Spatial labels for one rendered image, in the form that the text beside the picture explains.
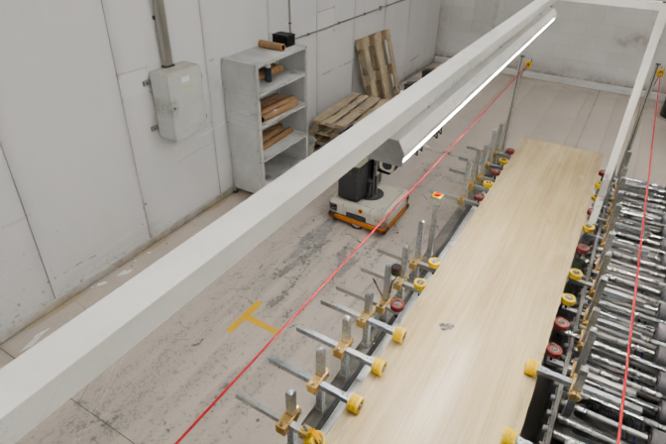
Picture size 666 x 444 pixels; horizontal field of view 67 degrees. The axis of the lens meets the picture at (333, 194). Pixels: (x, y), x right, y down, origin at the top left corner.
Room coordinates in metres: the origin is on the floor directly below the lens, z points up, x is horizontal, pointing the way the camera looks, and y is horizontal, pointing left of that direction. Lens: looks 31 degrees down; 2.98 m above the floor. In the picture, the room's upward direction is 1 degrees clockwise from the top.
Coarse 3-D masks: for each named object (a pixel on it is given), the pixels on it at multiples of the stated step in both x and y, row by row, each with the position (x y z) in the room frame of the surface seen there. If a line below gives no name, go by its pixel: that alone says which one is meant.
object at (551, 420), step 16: (608, 192) 3.70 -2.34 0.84; (656, 192) 3.93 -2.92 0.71; (656, 208) 3.84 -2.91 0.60; (592, 256) 2.81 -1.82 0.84; (576, 288) 3.29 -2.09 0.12; (576, 320) 2.18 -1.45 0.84; (640, 320) 2.44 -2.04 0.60; (592, 352) 2.16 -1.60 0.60; (640, 352) 2.17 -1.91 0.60; (608, 368) 2.04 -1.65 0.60; (560, 384) 1.73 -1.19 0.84; (640, 384) 1.87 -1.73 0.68; (544, 416) 1.89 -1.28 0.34; (576, 416) 1.71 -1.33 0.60; (544, 432) 1.55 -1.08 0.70; (576, 432) 1.62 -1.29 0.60; (608, 432) 1.54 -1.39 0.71; (624, 432) 1.62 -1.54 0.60
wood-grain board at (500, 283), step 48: (528, 144) 4.51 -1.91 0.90; (528, 192) 3.56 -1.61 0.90; (576, 192) 3.58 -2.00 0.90; (480, 240) 2.89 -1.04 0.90; (528, 240) 2.90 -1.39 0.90; (576, 240) 2.91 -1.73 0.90; (432, 288) 2.37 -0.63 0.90; (480, 288) 2.37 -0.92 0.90; (528, 288) 2.38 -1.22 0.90; (432, 336) 1.98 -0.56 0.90; (480, 336) 1.98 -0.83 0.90; (528, 336) 1.99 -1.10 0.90; (384, 384) 1.66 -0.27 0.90; (432, 384) 1.66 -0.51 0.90; (480, 384) 1.67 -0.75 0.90; (528, 384) 1.67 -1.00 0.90; (336, 432) 1.39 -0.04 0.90; (384, 432) 1.39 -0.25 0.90; (432, 432) 1.40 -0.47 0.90; (480, 432) 1.40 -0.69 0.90
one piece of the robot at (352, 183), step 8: (368, 160) 4.46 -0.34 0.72; (352, 168) 4.35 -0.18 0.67; (360, 168) 4.33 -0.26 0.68; (368, 168) 4.46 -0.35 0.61; (344, 176) 4.40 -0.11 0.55; (352, 176) 4.35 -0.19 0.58; (360, 176) 4.33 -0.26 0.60; (368, 176) 4.48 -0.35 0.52; (376, 176) 4.51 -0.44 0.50; (344, 184) 4.39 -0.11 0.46; (352, 184) 4.35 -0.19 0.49; (360, 184) 4.33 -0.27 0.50; (368, 184) 4.48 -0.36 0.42; (376, 184) 4.51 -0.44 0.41; (344, 192) 4.39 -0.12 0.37; (352, 192) 4.35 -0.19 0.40; (360, 192) 4.34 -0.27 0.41; (368, 192) 4.42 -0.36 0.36; (376, 192) 4.51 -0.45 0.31; (352, 200) 4.38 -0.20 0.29
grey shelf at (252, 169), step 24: (288, 48) 5.41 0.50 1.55; (240, 72) 4.86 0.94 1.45; (288, 72) 5.49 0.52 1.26; (240, 96) 4.87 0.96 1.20; (264, 96) 5.53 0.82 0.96; (240, 120) 4.88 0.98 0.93; (288, 120) 5.66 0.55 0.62; (240, 144) 4.90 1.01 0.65; (288, 144) 5.21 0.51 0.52; (240, 168) 4.91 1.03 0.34; (264, 168) 4.78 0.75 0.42; (288, 168) 5.32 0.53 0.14
